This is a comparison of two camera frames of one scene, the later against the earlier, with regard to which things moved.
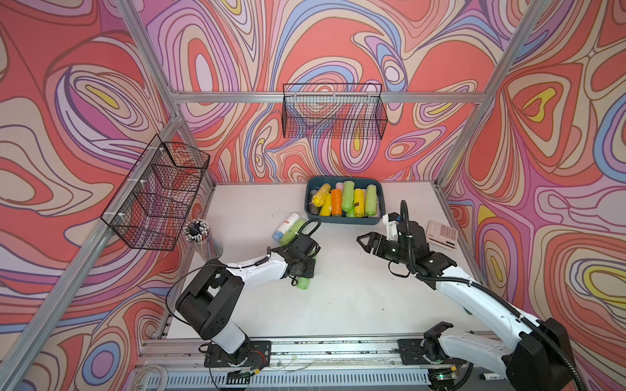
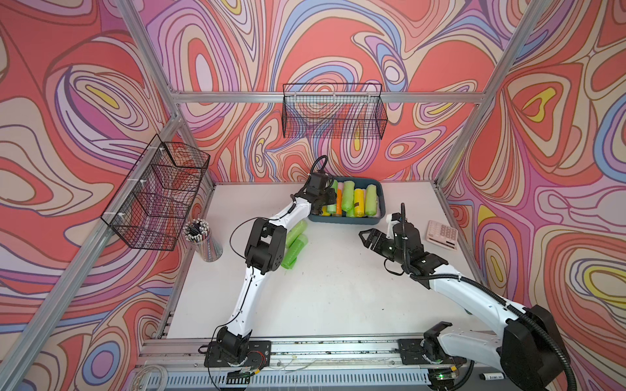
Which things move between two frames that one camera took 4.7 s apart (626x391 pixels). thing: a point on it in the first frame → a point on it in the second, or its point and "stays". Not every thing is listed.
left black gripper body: (307, 268) → (326, 198)
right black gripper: (374, 239) stays
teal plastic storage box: (312, 182) stays
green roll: (292, 232) stays
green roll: (303, 283) → (332, 208)
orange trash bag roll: (336, 199) stays
